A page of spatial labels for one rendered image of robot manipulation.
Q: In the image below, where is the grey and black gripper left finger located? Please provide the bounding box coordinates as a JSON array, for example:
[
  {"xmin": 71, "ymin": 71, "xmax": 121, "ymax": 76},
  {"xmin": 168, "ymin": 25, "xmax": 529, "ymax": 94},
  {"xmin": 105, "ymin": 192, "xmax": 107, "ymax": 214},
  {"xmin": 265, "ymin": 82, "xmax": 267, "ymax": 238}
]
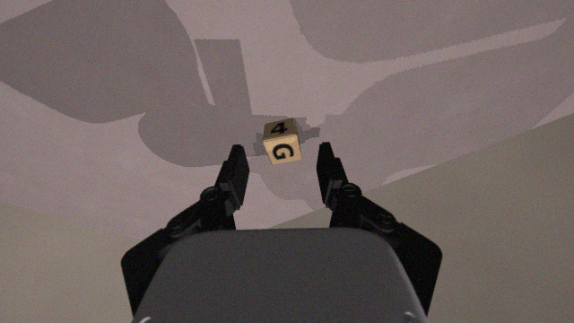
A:
[{"xmin": 121, "ymin": 144, "xmax": 249, "ymax": 317}]

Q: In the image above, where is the beige letter block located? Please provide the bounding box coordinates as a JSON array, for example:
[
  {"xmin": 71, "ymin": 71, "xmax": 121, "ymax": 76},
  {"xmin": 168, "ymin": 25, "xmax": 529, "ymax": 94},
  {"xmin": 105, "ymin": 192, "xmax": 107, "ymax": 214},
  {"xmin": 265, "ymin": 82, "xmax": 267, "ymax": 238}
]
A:
[{"xmin": 263, "ymin": 118, "xmax": 301, "ymax": 164}]

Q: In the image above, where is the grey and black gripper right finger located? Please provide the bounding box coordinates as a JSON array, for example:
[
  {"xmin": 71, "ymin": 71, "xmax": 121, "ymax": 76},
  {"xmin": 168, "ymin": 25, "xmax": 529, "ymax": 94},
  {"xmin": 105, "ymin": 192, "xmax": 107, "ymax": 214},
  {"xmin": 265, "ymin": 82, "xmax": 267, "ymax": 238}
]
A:
[{"xmin": 317, "ymin": 142, "xmax": 442, "ymax": 318}]

